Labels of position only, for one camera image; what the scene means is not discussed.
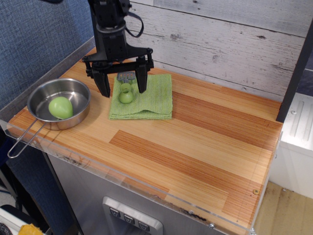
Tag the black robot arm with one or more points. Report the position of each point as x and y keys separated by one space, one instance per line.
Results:
x=110 y=14

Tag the silver button panel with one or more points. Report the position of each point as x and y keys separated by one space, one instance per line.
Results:
x=124 y=220

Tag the green pear toy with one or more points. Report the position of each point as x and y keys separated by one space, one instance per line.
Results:
x=61 y=108

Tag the green folded towel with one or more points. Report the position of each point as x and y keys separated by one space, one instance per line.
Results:
x=155 y=103

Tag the dark grey right post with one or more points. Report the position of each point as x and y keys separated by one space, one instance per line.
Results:
x=296 y=76

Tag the white ribbed box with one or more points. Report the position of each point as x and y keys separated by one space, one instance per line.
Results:
x=298 y=125

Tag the steel pan with wire handle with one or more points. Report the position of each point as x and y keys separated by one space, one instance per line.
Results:
x=37 y=105

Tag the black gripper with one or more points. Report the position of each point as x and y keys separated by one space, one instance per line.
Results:
x=114 y=54

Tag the clear acrylic edge guard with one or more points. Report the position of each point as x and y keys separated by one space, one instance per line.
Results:
x=207 y=172

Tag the yellow object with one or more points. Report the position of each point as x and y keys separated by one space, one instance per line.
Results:
x=29 y=229

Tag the green handled grey spatula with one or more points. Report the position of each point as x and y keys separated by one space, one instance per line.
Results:
x=126 y=90

